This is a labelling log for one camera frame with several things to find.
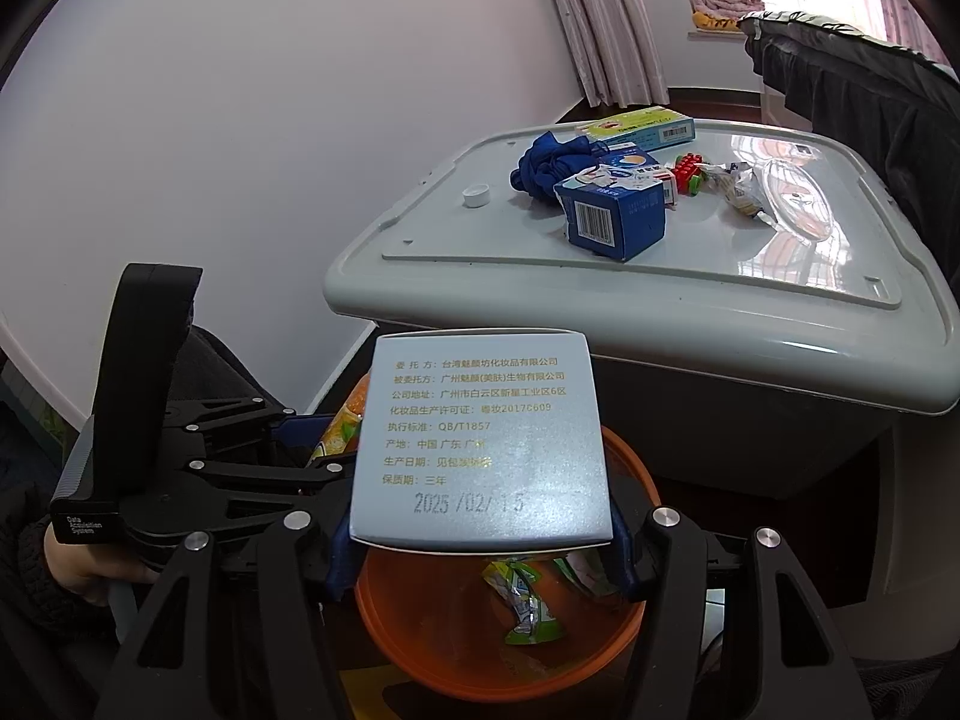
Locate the person's left hand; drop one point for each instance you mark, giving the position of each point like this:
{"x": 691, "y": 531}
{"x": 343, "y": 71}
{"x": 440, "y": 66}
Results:
{"x": 79, "y": 562}

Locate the white bottle cap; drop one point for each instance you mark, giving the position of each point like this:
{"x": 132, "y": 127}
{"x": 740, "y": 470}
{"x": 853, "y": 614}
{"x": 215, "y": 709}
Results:
{"x": 477, "y": 197}

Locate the green white box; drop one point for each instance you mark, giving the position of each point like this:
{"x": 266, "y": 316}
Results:
{"x": 637, "y": 124}

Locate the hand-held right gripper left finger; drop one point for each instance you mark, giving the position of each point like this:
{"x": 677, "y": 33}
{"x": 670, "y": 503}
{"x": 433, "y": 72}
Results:
{"x": 341, "y": 562}

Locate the white pink wrapper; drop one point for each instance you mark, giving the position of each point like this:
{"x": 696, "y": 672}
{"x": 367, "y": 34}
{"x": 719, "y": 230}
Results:
{"x": 589, "y": 574}

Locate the blue carton box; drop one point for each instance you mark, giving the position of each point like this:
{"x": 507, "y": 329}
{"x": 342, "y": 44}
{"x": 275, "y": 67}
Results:
{"x": 607, "y": 221}

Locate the black bed cover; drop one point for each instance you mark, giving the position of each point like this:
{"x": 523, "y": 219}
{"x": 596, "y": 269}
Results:
{"x": 862, "y": 90}

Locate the blue cloth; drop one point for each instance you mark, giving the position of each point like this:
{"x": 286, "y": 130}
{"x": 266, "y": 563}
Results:
{"x": 540, "y": 165}

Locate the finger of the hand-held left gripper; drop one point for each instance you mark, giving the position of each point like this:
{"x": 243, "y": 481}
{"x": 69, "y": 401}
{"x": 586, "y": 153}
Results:
{"x": 285, "y": 484}
{"x": 300, "y": 435}

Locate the pink patterned curtain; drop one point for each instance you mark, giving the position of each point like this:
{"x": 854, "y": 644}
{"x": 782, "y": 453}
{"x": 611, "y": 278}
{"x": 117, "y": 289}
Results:
{"x": 600, "y": 30}

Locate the green snack wrapper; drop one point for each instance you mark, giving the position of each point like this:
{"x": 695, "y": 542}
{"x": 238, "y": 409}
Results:
{"x": 525, "y": 600}

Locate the orange plastic bin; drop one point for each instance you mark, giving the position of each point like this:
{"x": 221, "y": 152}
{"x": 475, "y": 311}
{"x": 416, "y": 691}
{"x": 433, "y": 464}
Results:
{"x": 450, "y": 645}

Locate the folded pink yellow blanket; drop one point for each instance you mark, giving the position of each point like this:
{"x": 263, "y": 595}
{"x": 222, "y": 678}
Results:
{"x": 724, "y": 4}

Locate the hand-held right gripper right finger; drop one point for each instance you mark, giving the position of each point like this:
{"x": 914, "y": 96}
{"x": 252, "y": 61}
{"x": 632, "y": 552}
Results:
{"x": 624, "y": 551}

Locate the orange yellow snack packet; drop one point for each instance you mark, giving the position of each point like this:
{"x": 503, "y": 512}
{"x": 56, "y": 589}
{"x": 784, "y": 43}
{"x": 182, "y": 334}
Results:
{"x": 345, "y": 420}

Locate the person's left forearm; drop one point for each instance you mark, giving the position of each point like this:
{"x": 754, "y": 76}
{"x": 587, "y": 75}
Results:
{"x": 26, "y": 562}

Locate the grey plastic storage box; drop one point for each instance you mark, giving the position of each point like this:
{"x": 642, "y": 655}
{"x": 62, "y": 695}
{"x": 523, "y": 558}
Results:
{"x": 675, "y": 345}

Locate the small white red box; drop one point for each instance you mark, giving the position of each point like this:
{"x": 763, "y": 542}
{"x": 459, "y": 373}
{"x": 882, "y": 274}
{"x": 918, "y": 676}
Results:
{"x": 666, "y": 191}

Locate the red green toy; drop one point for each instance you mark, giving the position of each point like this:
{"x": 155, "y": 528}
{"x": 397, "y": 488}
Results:
{"x": 686, "y": 172}

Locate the clear plastic wrapper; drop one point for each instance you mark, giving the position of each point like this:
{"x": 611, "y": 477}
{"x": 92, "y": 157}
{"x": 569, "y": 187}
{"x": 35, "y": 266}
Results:
{"x": 739, "y": 195}

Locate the pale blue cardboard box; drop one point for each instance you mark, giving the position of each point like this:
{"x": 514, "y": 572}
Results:
{"x": 480, "y": 435}

